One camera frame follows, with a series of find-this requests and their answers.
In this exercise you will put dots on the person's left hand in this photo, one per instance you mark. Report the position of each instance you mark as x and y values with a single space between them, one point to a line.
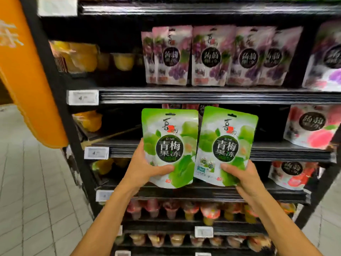
141 170

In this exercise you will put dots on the person's right hand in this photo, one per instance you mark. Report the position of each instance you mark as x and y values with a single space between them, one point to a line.
249 184

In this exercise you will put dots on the green plum pouch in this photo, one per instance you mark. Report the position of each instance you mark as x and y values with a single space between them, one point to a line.
226 136
170 136

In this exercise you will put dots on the dark grey metal shelf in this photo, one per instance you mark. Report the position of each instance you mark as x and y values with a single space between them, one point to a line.
213 96

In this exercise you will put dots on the row of purple-white bags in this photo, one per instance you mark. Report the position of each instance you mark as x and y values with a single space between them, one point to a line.
213 56

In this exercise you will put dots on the person's right forearm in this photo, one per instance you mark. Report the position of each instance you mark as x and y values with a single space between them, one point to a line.
282 232

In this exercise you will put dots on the person's left forearm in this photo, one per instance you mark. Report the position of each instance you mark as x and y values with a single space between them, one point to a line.
106 226

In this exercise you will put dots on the red-white jelly bag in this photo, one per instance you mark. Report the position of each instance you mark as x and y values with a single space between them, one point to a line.
293 174

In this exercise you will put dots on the row of small pink-lid cups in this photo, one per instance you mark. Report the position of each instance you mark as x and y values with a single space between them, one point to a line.
170 208

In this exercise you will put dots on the pink-white jelly bag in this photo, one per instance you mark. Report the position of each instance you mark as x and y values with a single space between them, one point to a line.
208 107
173 106
314 128

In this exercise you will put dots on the row of small yellow-green cups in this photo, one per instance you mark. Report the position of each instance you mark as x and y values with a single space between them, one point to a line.
160 240

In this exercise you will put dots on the row of yellow tubs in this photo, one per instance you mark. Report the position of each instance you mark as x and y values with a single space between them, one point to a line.
80 57

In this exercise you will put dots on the orange aisle sign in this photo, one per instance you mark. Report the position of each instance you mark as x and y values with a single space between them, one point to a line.
26 77

